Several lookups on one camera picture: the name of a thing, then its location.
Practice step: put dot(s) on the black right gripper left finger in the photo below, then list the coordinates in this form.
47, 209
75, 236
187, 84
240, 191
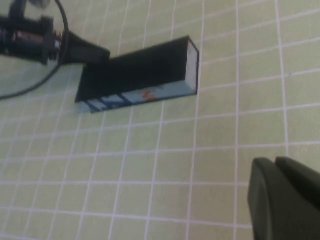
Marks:
270, 205

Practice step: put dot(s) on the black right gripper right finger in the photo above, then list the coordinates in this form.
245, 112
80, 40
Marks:
302, 182

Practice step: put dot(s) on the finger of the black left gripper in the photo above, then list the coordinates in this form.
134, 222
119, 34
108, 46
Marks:
82, 56
85, 45

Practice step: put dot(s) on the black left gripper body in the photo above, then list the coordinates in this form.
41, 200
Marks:
27, 40

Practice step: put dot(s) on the black glasses case printed side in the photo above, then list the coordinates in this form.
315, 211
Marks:
137, 70

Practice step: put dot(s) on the green grid table cloth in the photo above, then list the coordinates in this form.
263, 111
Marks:
175, 150

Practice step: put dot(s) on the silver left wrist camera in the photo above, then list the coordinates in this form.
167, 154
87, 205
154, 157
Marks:
17, 8

